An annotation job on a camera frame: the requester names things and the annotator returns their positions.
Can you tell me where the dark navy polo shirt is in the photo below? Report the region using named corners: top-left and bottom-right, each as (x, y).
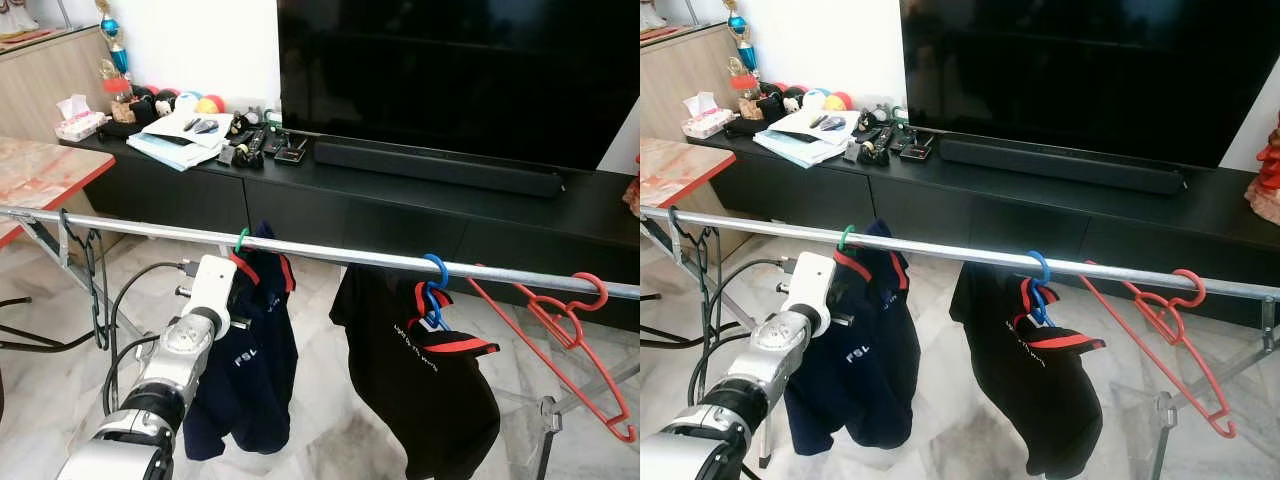
top-left (783, 220), bottom-right (923, 456)
top-left (182, 222), bottom-right (301, 463)

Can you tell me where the red plastic hanger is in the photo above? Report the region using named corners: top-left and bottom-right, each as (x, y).
top-left (1078, 260), bottom-right (1238, 439)
top-left (465, 265), bottom-right (638, 444)

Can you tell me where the blue plastic hanger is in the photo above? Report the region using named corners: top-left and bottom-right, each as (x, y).
top-left (1015, 250), bottom-right (1053, 329)
top-left (415, 253), bottom-right (451, 331)

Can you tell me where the marble top table red edge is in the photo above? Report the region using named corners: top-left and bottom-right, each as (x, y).
top-left (640, 137), bottom-right (736, 301)
top-left (0, 137), bottom-right (116, 353)

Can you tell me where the pink tissue box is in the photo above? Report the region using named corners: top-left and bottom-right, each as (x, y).
top-left (55, 93), bottom-right (111, 141)
top-left (680, 92), bottom-right (736, 139)

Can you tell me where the light wooden cabinet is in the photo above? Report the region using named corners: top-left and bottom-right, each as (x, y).
top-left (0, 25), bottom-right (131, 141)
top-left (640, 22), bottom-right (756, 141)

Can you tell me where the white paper stack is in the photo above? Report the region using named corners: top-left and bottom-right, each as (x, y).
top-left (752, 108), bottom-right (861, 169)
top-left (127, 110), bottom-right (236, 173)

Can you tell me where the black plush toy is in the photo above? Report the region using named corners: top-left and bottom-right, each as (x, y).
top-left (130, 85), bottom-right (181, 123)
top-left (757, 85), bottom-right (806, 119)

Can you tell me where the black soundbar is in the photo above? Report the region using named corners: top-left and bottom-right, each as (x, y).
top-left (937, 137), bottom-right (1189, 196)
top-left (313, 140), bottom-right (566, 199)

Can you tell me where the blue gold trophy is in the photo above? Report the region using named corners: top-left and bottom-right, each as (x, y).
top-left (95, 0), bottom-right (136, 91)
top-left (723, 0), bottom-right (761, 86)

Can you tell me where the black flat television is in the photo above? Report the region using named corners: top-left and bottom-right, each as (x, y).
top-left (277, 0), bottom-right (641, 171)
top-left (900, 0), bottom-right (1280, 169)

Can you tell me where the black shirt red collar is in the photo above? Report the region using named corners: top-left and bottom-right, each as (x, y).
top-left (948, 262), bottom-right (1106, 480)
top-left (330, 265), bottom-right (503, 480)

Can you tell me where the silver metal clothes rack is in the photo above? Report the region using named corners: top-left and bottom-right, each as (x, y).
top-left (0, 205), bottom-right (641, 480)
top-left (640, 205), bottom-right (1280, 480)

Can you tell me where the black low television cabinet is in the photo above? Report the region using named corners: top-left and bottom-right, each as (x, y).
top-left (690, 135), bottom-right (1280, 326)
top-left (60, 135), bottom-right (641, 331)

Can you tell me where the red laughing buddha statue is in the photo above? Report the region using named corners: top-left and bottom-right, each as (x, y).
top-left (1245, 110), bottom-right (1280, 226)

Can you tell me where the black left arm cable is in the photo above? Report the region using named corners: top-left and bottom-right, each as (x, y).
top-left (100, 258), bottom-right (201, 421)
top-left (700, 255), bottom-right (801, 391)

